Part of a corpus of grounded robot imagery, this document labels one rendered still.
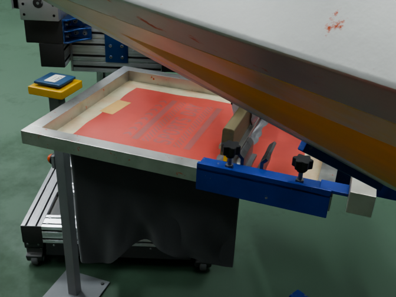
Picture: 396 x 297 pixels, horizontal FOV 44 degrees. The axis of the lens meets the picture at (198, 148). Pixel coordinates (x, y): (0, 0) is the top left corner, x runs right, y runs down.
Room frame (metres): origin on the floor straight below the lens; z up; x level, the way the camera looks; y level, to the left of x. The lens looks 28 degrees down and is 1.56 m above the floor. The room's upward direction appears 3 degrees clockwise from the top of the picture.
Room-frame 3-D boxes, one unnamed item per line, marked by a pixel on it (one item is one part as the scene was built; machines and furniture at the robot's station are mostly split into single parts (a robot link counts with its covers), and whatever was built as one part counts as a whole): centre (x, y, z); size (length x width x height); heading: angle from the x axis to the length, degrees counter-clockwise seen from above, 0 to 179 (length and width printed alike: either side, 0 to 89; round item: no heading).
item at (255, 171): (0.95, -0.15, 0.97); 0.30 x 0.05 x 0.07; 72
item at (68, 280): (1.58, 0.50, 0.48); 0.22 x 0.22 x 0.96; 72
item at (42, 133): (1.29, -0.01, 0.97); 0.79 x 0.58 x 0.04; 72
